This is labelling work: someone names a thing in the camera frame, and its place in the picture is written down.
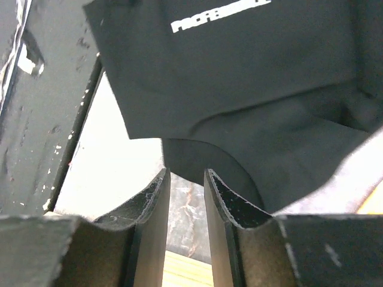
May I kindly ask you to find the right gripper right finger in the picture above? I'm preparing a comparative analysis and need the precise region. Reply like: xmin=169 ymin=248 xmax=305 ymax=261
xmin=204 ymin=169 xmax=382 ymax=286

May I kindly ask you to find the orange checkered cloth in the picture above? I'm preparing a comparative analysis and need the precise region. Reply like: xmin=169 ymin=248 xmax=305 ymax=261
xmin=356 ymin=179 xmax=383 ymax=215

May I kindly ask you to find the wooden compartment tray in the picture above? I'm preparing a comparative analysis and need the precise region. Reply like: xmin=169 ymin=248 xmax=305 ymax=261
xmin=162 ymin=251 xmax=214 ymax=287

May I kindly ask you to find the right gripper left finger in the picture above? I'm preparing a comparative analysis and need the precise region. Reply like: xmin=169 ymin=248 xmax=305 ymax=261
xmin=1 ymin=169 xmax=171 ymax=286

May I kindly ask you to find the black underwear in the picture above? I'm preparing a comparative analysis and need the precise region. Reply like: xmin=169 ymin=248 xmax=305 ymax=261
xmin=84 ymin=1 xmax=382 ymax=213

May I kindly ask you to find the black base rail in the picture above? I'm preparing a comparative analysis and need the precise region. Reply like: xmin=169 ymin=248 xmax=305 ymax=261
xmin=1 ymin=1 xmax=101 ymax=215

